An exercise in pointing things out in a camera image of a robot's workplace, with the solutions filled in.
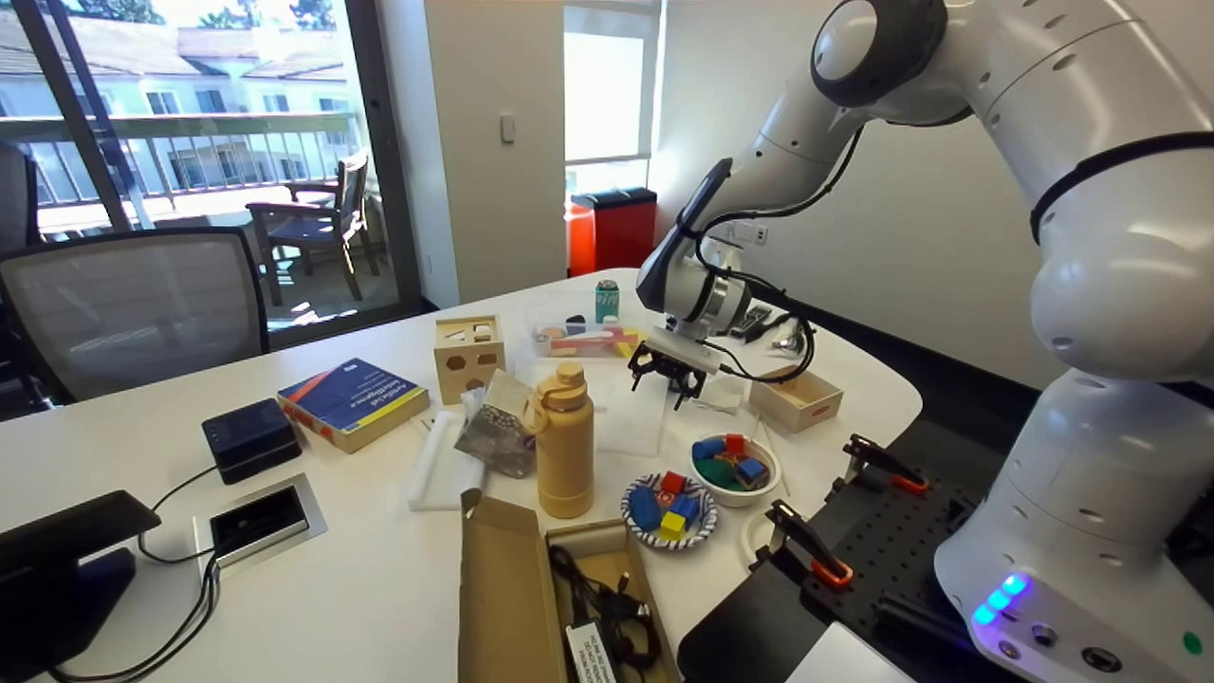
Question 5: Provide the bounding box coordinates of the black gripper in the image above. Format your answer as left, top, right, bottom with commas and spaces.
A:
625, 331, 709, 401

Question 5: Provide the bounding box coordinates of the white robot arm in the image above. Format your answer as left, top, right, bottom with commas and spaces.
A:
639, 0, 1214, 683

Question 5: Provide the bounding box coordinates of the wooden shape sorter box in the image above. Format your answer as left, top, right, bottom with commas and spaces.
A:
433, 315, 506, 401

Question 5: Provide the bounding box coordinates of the brown cardboard box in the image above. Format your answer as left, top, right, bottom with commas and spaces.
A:
461, 493, 680, 683

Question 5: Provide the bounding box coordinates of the black small box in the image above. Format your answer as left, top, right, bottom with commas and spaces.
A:
203, 397, 301, 487

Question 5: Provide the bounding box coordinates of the white bowl with blocks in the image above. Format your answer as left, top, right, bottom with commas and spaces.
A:
691, 431, 782, 506

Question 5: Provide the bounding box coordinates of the green soda can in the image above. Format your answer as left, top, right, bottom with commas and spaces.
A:
597, 279, 619, 324

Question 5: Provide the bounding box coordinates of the clear plastic toy bin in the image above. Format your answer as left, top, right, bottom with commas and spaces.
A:
533, 319, 639, 357

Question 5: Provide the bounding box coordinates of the tan insulated bottle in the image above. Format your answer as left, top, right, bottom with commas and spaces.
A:
533, 363, 597, 520

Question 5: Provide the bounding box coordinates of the blue patterned paper plate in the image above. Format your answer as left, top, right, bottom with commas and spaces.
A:
623, 469, 718, 549

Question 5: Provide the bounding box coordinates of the red storage bin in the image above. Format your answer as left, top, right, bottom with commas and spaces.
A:
567, 186, 658, 274

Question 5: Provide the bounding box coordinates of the orange black clamp left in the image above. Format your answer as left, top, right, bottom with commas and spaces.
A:
768, 500, 853, 593

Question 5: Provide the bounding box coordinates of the orange black clamp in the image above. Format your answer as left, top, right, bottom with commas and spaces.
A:
768, 500, 853, 593
843, 431, 931, 497

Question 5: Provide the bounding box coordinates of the grey crumpled bag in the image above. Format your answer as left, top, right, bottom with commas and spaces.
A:
456, 407, 535, 477

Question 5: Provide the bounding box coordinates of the orange black clamp right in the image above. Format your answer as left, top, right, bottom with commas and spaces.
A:
843, 431, 931, 497

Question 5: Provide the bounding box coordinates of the black perforated mounting board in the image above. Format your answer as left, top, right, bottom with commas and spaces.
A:
680, 420, 1021, 683

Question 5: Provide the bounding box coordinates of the black power adapter with label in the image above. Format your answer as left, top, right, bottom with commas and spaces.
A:
567, 622, 619, 683

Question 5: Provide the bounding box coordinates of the blue yellow book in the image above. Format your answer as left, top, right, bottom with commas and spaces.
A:
277, 357, 428, 453

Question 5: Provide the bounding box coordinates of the table power outlet plate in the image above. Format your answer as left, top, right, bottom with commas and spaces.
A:
210, 476, 326, 564

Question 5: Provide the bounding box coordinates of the black mesh office chair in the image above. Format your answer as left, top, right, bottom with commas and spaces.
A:
0, 229, 266, 401

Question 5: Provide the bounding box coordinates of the black tablet on stand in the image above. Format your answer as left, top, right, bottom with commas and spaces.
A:
0, 491, 161, 683

